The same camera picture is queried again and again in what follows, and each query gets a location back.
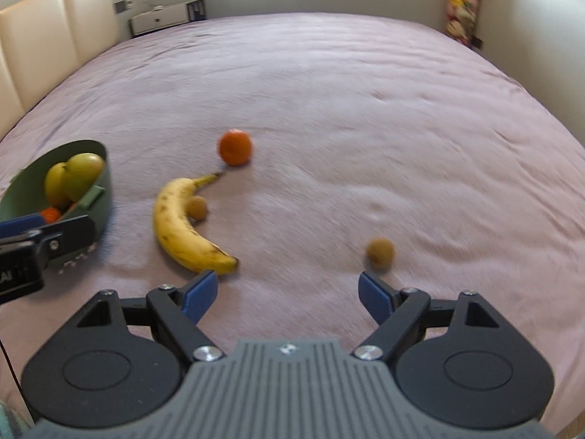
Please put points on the wall switch panel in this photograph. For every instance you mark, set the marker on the wall switch panel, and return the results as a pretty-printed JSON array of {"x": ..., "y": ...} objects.
[{"x": 122, "y": 6}]

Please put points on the orange mandarin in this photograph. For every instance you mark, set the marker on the orange mandarin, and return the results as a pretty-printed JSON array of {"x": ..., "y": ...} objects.
[
  {"x": 235, "y": 147},
  {"x": 51, "y": 215}
]

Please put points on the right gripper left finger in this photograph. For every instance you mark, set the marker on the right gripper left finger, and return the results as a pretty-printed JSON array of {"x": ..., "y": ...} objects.
[{"x": 172, "y": 315}]

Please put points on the plush toy hanging rack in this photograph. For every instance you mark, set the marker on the plush toy hanging rack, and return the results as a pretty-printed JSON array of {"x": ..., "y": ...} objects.
[{"x": 462, "y": 18}]

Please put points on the small kumquat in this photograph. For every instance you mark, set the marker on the small kumquat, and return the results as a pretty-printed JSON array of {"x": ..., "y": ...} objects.
[
  {"x": 380, "y": 253},
  {"x": 196, "y": 208}
]

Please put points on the cream leather headboard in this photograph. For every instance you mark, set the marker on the cream leather headboard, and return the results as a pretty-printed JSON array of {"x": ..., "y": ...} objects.
[{"x": 45, "y": 41}]

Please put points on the yellow banana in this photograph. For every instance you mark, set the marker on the yellow banana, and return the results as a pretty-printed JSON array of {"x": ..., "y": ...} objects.
[{"x": 178, "y": 238}]

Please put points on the green colander bowl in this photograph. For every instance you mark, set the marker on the green colander bowl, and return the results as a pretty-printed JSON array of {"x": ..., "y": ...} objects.
[{"x": 25, "y": 193}]

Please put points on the pink bed blanket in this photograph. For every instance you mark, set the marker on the pink bed blanket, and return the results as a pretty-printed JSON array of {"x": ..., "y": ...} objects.
[{"x": 362, "y": 127}]

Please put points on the white bedside cabinet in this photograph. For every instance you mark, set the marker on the white bedside cabinet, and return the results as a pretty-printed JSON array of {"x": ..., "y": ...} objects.
[{"x": 163, "y": 17}]

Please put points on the yellow-green pear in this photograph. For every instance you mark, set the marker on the yellow-green pear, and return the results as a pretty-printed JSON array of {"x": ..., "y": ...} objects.
[
  {"x": 80, "y": 173},
  {"x": 54, "y": 189}
]

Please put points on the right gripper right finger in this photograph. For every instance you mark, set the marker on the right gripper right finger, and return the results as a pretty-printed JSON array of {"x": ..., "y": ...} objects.
[{"x": 403, "y": 316}]

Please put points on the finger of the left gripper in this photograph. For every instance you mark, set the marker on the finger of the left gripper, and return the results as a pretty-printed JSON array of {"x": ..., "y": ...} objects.
[
  {"x": 19, "y": 225},
  {"x": 64, "y": 238}
]

